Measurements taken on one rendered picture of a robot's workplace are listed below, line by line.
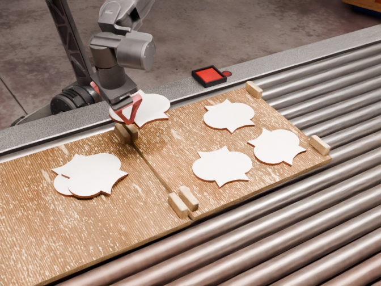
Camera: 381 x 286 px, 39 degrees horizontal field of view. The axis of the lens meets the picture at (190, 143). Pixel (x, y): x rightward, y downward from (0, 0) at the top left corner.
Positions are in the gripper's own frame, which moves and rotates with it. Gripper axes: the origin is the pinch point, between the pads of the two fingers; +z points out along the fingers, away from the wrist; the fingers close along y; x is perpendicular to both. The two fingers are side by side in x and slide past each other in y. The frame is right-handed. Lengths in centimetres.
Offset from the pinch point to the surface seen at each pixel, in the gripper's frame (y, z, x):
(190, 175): -14.0, 14.3, -7.4
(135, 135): 2.6, 11.7, -2.8
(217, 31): 176, 139, -141
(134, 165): -5.0, 12.2, 2.1
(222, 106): 3.2, 18.1, -28.8
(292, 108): -4, 25, -47
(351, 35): 19, 35, -95
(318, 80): 4, 29, -65
